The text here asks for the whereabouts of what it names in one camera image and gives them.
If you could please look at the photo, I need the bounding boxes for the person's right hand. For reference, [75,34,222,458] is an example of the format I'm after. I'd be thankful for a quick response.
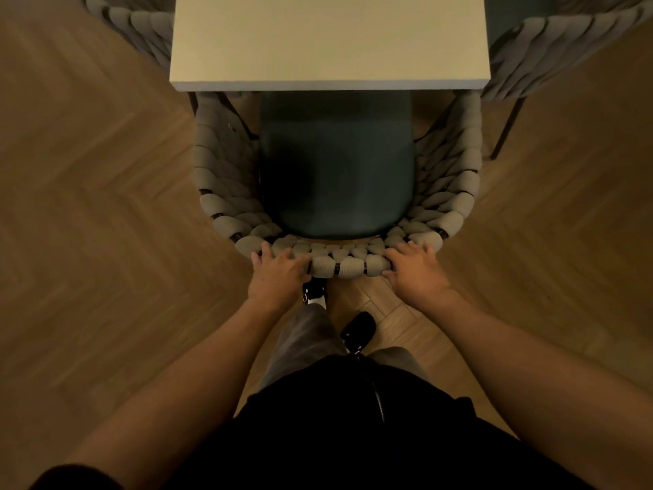
[382,241,456,313]

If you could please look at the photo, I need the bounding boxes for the person's left hand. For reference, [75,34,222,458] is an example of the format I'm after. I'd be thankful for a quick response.
[247,241,312,315]

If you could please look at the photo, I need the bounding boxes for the beige woven rope armchair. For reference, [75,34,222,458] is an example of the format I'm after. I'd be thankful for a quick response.
[191,90,483,279]
[482,0,653,162]
[84,0,177,73]

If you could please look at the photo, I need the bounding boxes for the person's right forearm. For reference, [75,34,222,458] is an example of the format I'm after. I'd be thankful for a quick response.
[421,290,653,490]

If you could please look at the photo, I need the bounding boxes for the person's left forearm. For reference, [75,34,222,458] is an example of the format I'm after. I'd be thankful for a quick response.
[64,298,294,485]

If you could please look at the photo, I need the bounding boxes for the black and white shoe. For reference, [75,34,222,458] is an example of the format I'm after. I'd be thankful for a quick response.
[340,311,378,356]
[301,277,330,310]

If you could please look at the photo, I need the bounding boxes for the grey trousers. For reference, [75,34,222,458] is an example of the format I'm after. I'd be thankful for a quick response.
[257,303,430,394]

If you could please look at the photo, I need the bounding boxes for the dark green seat cushion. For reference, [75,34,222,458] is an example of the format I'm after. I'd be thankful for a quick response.
[258,91,415,241]

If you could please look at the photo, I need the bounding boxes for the black jacket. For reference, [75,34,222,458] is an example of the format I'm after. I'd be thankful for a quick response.
[28,353,598,490]

